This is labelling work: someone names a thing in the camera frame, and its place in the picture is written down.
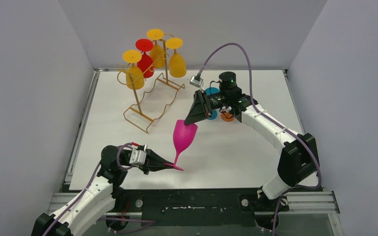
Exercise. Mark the black base frame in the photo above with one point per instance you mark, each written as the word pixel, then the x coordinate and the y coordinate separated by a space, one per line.
pixel 200 207

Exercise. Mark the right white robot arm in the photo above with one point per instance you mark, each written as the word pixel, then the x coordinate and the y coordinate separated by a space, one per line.
pixel 298 153

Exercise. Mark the blue plastic wine glass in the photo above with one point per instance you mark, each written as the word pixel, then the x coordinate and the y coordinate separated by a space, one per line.
pixel 209 91

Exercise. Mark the red plastic wine glass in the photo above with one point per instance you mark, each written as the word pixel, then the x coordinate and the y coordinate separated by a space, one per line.
pixel 145 64

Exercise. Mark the yellow wine glass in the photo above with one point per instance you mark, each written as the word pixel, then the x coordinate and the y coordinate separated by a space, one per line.
pixel 134 75
pixel 156 53
pixel 177 64

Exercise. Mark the magenta plastic wine glass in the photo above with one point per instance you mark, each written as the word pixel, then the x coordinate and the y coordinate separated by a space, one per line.
pixel 183 136

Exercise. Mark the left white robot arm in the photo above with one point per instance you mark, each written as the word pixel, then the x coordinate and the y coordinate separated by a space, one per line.
pixel 102 191

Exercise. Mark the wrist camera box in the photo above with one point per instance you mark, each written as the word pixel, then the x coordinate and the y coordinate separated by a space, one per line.
pixel 196 81
pixel 138 155

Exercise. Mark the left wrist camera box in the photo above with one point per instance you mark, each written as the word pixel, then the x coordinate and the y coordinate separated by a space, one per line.
pixel 138 155

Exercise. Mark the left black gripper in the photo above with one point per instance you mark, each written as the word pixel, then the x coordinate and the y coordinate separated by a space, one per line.
pixel 147 159

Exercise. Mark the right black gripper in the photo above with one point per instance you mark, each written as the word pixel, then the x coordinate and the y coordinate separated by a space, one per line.
pixel 201 110

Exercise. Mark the orange plastic wine glass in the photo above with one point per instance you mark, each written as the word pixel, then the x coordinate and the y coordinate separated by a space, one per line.
pixel 226 117

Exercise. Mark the yellow back wine glass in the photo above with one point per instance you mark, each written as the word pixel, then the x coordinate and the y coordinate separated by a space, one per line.
pixel 156 53

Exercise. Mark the gold wire glass rack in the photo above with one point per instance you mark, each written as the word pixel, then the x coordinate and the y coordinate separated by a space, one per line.
pixel 134 113

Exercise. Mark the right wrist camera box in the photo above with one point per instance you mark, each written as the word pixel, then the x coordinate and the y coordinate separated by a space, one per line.
pixel 196 81

